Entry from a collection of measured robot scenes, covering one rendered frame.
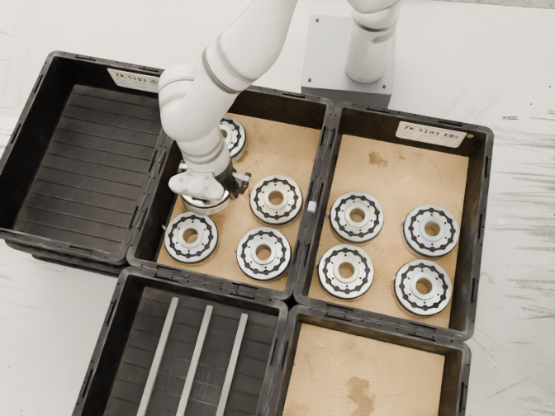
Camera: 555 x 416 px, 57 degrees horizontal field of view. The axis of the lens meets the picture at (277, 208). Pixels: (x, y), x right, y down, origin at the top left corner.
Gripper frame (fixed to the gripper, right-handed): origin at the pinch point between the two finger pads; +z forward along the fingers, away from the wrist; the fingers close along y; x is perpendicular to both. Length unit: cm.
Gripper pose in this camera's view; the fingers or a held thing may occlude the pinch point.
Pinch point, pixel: (220, 190)
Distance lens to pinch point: 100.0
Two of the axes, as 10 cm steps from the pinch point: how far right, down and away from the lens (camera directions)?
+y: -9.7, -1.9, 1.3
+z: 0.6, 3.5, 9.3
